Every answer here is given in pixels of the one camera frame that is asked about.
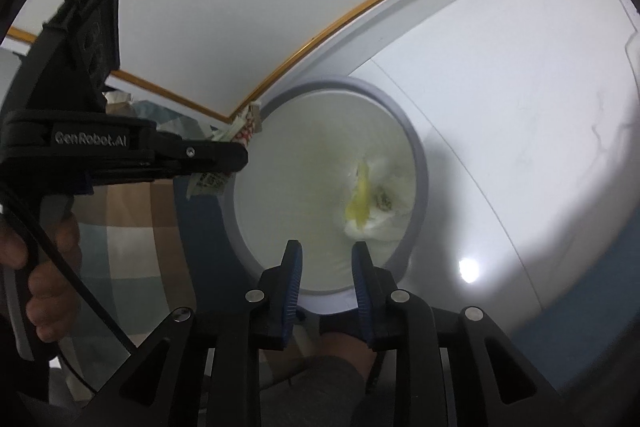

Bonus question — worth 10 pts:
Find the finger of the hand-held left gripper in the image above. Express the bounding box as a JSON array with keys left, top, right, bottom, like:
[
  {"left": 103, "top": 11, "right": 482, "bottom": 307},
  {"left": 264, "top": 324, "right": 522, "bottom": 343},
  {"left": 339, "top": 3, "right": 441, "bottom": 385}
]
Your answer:
[{"left": 150, "top": 132, "right": 249, "bottom": 181}]

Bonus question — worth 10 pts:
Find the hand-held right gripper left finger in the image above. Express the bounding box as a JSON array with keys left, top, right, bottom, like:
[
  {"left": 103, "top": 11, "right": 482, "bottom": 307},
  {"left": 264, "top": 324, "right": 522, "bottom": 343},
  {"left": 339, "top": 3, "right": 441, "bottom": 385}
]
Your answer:
[{"left": 70, "top": 239, "right": 305, "bottom": 427}]

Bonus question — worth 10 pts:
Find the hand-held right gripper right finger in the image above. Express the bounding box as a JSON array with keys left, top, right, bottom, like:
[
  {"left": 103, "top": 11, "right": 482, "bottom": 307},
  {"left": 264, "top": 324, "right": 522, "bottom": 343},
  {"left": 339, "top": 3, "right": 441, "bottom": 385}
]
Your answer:
[{"left": 351, "top": 241, "right": 576, "bottom": 427}]

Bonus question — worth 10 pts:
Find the red and white wrapper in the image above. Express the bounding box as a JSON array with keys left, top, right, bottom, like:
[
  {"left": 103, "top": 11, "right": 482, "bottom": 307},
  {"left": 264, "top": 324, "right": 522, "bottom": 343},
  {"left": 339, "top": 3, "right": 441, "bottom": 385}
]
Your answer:
[{"left": 186, "top": 102, "right": 263, "bottom": 200}]

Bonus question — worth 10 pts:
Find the round grey trash bin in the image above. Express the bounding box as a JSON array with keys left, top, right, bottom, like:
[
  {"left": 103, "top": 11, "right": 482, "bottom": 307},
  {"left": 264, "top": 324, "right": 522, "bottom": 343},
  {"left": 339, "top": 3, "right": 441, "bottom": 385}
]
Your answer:
[{"left": 216, "top": 76, "right": 430, "bottom": 314}]

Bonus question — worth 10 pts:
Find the person's left hand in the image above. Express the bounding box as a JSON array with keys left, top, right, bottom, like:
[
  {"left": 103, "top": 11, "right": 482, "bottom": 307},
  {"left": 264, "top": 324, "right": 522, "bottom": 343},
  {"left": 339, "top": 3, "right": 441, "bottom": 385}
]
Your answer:
[{"left": 0, "top": 213, "right": 82, "bottom": 344}]

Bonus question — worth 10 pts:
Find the person's grey trouser leg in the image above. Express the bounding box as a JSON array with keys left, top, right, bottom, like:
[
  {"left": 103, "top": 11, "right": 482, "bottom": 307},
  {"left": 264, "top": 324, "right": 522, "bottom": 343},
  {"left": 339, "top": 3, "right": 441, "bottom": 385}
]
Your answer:
[{"left": 280, "top": 324, "right": 378, "bottom": 427}]

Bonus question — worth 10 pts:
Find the checked blanket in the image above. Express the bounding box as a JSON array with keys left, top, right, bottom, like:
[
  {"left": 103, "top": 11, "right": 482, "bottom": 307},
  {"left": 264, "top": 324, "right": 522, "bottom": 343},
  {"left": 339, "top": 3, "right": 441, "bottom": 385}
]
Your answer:
[{"left": 50, "top": 89, "right": 238, "bottom": 388}]

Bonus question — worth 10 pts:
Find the black cable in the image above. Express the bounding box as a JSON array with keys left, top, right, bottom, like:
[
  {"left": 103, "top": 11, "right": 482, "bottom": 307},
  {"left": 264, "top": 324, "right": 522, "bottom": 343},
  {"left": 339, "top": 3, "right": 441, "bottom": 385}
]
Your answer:
[{"left": 0, "top": 184, "right": 138, "bottom": 355}]

